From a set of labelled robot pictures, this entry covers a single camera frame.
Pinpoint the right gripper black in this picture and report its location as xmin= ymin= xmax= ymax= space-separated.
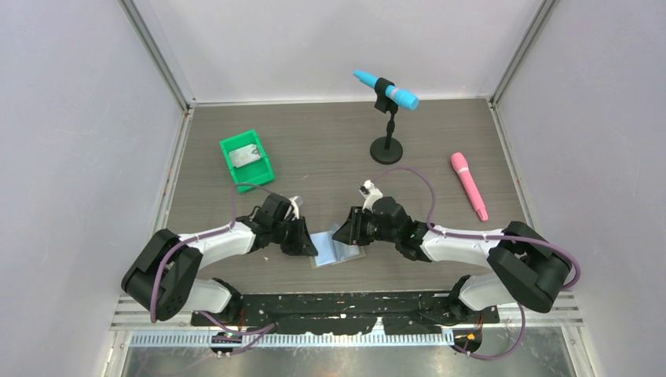
xmin=332 ymin=207 xmax=399 ymax=247

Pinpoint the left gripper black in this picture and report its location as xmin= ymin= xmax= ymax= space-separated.
xmin=271 ymin=215 xmax=317 ymax=257

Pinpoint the grey leather card holder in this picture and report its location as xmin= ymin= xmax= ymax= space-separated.
xmin=310 ymin=223 xmax=366 ymax=269

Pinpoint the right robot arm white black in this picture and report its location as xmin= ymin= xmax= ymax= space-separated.
xmin=332 ymin=196 xmax=573 ymax=323

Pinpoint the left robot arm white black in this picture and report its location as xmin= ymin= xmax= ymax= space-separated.
xmin=121 ymin=193 xmax=318 ymax=325

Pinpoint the silver VIP card stack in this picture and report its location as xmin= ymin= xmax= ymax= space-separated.
xmin=229 ymin=144 xmax=262 ymax=168

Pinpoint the black microphone stand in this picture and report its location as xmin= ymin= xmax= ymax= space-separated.
xmin=370 ymin=77 xmax=403 ymax=165

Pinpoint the green plastic bin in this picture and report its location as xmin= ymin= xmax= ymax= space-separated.
xmin=219 ymin=130 xmax=276 ymax=192

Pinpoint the pink toy microphone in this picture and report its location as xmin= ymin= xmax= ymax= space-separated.
xmin=450 ymin=152 xmax=489 ymax=221

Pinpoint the blue toy microphone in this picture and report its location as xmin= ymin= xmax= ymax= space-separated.
xmin=353 ymin=70 xmax=419 ymax=113

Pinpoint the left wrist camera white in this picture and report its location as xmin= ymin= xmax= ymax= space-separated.
xmin=288 ymin=195 xmax=303 ymax=219

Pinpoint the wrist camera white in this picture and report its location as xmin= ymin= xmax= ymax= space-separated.
xmin=288 ymin=195 xmax=303 ymax=219
xmin=359 ymin=180 xmax=383 ymax=210

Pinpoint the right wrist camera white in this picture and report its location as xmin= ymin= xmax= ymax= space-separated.
xmin=359 ymin=180 xmax=383 ymax=210

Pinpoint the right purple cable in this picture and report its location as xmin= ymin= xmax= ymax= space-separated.
xmin=370 ymin=166 xmax=583 ymax=362

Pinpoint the aluminium frame rail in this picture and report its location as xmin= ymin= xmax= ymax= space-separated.
xmin=111 ymin=295 xmax=584 ymax=348

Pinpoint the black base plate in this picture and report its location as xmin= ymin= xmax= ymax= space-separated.
xmin=191 ymin=291 xmax=500 ymax=335

